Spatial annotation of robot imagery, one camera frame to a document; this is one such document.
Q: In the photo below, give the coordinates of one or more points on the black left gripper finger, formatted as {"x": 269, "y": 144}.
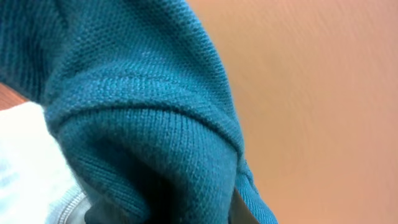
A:
{"x": 239, "y": 212}

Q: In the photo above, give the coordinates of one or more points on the folded light blue jeans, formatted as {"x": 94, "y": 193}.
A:
{"x": 37, "y": 185}

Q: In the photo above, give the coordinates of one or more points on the blue t-shirt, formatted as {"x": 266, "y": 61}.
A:
{"x": 136, "y": 96}

